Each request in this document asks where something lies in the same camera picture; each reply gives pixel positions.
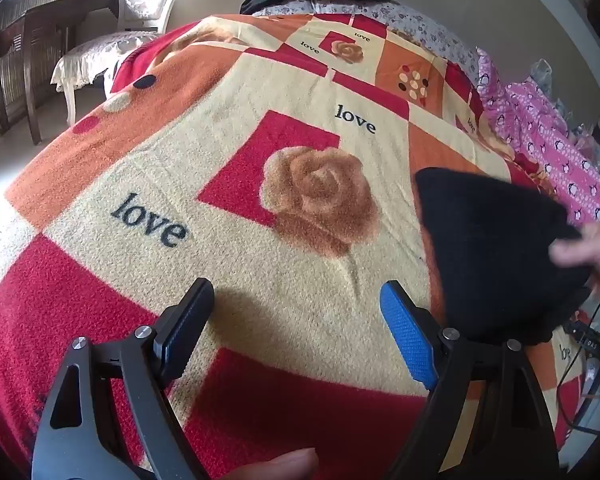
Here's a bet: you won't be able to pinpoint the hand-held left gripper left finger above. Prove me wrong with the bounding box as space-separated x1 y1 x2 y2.
31 277 216 480

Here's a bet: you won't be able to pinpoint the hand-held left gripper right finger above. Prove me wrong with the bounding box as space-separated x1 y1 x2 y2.
379 281 561 480

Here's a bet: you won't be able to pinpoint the black pants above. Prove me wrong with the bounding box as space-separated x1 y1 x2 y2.
415 167 594 347

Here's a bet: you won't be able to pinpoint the person's left hand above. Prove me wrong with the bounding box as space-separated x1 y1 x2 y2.
219 447 319 480

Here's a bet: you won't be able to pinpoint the person's right hand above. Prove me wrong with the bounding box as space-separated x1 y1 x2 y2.
550 222 600 307

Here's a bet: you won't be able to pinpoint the rose printed blanket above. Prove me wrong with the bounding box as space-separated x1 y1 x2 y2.
0 12 583 480

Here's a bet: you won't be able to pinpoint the pink penguin print quilt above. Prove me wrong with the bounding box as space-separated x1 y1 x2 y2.
477 47 600 227

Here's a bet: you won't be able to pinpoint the white upholstered chair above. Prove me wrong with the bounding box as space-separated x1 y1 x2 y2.
50 0 191 127

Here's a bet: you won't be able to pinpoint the clear plastic bag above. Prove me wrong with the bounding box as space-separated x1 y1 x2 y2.
529 58 554 92

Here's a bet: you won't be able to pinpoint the floral bed sheet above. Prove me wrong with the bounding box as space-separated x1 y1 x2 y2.
252 0 482 92

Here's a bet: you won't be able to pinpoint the dark wooden desk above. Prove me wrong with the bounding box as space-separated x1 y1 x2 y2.
0 0 122 147

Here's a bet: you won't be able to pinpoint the black cables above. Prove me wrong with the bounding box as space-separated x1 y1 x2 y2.
555 297 600 437

